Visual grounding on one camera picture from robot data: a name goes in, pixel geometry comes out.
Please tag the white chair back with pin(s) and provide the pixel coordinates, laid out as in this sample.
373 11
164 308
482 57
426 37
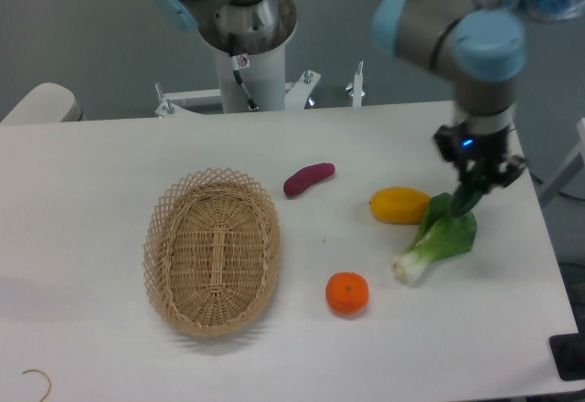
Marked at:
46 103

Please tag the green bok choy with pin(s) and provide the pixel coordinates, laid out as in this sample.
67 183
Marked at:
440 236

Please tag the orange tangerine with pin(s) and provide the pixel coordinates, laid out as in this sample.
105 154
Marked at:
347 293

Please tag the purple sweet potato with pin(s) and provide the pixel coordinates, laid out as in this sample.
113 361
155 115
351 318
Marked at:
306 177

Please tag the green cucumber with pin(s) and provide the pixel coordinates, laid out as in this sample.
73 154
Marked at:
466 197

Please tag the yellow mango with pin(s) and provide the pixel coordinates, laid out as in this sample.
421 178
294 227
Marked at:
399 205

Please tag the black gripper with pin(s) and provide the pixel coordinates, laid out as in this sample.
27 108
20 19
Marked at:
460 147

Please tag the white frame leg right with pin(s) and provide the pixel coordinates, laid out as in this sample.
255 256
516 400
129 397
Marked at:
566 170

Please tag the woven wicker basket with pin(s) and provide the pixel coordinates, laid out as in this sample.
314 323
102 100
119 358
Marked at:
212 253

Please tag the black box at table edge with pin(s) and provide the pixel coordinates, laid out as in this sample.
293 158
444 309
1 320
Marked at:
568 354

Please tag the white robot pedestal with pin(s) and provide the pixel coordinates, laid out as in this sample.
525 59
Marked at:
248 46

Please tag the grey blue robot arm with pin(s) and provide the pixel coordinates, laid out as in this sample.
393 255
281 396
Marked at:
475 44

